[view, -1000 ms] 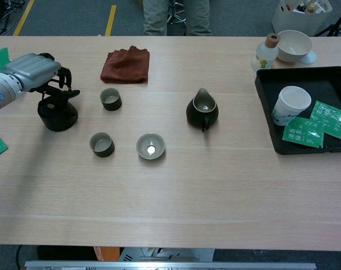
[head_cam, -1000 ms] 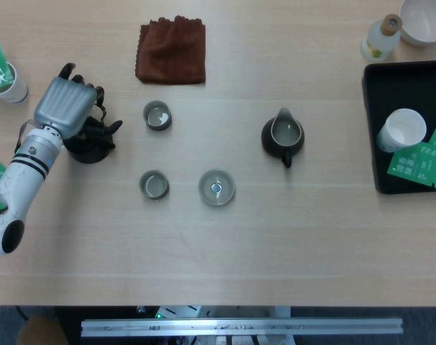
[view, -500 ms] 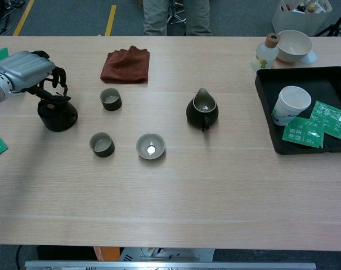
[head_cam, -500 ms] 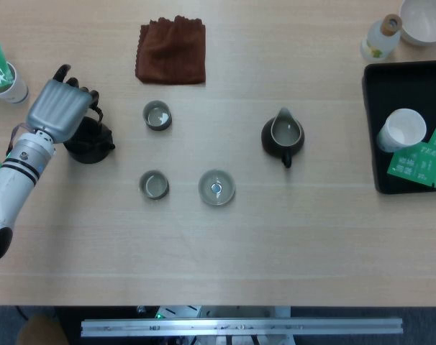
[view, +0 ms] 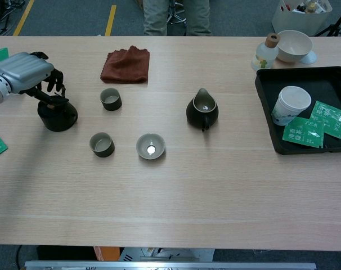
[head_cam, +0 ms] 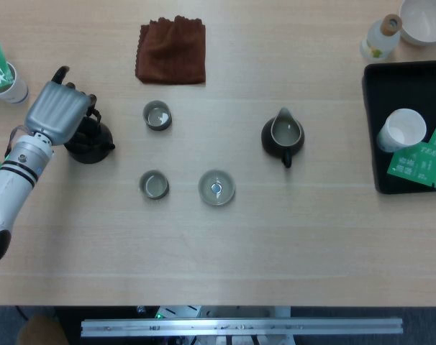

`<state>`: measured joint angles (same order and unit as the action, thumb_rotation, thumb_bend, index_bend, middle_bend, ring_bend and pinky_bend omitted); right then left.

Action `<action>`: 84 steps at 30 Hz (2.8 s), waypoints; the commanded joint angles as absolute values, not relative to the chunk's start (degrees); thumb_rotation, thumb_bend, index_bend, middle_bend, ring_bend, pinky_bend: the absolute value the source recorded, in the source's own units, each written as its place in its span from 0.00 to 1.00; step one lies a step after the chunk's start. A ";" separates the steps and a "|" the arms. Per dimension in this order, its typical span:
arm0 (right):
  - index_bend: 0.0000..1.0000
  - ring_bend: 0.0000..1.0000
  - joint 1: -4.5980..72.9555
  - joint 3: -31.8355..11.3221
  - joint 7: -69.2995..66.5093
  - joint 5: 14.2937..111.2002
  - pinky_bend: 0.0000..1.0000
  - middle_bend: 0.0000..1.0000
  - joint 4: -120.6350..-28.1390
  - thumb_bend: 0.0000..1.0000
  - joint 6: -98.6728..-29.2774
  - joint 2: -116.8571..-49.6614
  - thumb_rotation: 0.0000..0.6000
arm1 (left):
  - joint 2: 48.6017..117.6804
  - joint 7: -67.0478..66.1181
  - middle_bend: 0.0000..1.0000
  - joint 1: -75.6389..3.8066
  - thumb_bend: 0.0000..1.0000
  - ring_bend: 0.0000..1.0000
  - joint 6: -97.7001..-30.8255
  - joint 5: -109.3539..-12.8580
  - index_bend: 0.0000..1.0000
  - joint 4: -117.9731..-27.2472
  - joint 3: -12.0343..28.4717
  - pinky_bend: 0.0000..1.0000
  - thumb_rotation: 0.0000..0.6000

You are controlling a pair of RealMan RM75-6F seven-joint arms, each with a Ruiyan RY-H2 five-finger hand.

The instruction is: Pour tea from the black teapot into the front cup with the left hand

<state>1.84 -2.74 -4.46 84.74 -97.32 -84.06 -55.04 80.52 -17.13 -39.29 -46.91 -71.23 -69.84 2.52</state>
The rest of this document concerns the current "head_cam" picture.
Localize grey-green ceramic tea strainer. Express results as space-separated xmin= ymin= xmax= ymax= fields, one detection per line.
xmin=197 ymin=169 xmax=237 ymax=208

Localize aluminium rail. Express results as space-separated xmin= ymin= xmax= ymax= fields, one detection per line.
xmin=80 ymin=316 xmax=404 ymax=339

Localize glass bottle with wooden cap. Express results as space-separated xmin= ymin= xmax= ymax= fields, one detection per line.
xmin=359 ymin=14 xmax=403 ymax=61

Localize pink wrist cable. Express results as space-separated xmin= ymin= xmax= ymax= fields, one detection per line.
xmin=7 ymin=124 xmax=35 ymax=152

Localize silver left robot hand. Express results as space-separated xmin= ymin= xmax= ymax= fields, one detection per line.
xmin=24 ymin=65 xmax=104 ymax=147

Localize beige bowl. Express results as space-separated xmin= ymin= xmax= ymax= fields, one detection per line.
xmin=398 ymin=0 xmax=436 ymax=47

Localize black plastic tray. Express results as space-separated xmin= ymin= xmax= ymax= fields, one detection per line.
xmin=361 ymin=59 xmax=436 ymax=196

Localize green-printed white paper cup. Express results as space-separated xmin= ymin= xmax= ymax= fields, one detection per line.
xmin=376 ymin=108 xmax=428 ymax=154

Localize brown folded cloth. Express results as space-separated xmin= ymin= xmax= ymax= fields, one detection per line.
xmin=134 ymin=15 xmax=207 ymax=86

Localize dark ceramic pouring pitcher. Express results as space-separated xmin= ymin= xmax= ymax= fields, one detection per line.
xmin=260 ymin=106 xmax=306 ymax=169

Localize black cast iron teapot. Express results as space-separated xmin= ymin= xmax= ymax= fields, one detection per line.
xmin=64 ymin=107 xmax=117 ymax=165

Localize blue-striped white paper cup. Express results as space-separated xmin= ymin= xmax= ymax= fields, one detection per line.
xmin=0 ymin=61 xmax=29 ymax=105

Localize dark green cylindrical teacup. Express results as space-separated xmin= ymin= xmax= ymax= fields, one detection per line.
xmin=138 ymin=170 xmax=171 ymax=201
xmin=142 ymin=100 xmax=173 ymax=132

